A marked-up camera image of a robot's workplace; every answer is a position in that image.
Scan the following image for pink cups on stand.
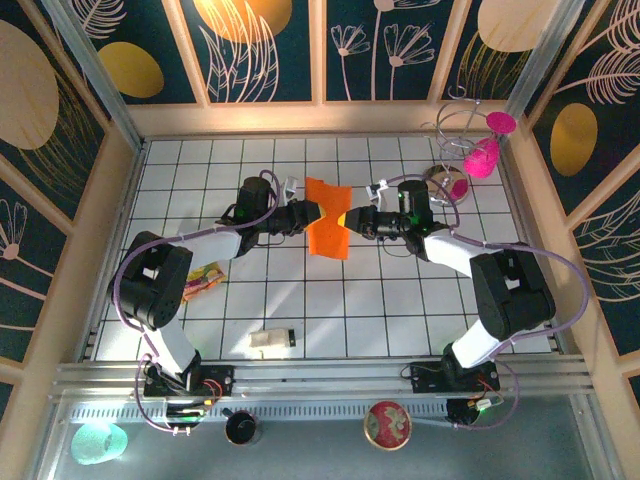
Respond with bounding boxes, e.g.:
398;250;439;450
462;138;502;181

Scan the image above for colourful snack wrapper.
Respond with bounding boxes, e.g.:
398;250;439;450
182;264;228;304

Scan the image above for pink felt disc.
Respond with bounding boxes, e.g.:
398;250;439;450
485;110;518;137

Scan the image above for white block with black end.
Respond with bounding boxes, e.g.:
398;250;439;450
248;327;297;359

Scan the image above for perforated metal strip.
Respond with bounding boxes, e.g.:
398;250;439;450
67;402;451;424

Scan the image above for black mug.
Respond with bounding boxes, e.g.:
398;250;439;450
222;407;264;448

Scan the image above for teal plastic cup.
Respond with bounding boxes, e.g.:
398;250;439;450
69;421;130;467

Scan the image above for chrome spiral wire stand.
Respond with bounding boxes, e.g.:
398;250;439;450
419;84;489;207

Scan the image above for aluminium side rail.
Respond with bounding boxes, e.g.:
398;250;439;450
499;134;572;354
74;139;149;364

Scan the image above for aluminium front rail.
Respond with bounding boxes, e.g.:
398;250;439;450
48;354;596;401

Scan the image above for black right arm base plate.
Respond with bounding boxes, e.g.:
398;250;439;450
409;360;500;395

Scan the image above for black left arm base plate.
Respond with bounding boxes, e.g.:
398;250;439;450
143;363;236;400

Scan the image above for aluminium corner post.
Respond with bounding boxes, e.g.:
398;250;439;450
503;0;599;124
42;0;147;151

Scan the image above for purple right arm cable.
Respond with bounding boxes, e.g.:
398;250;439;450
372;173;592;432

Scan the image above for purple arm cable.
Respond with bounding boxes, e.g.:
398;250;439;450
372;173;592;432
113;169;282;436

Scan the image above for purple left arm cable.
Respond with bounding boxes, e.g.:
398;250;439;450
113;169;282;436

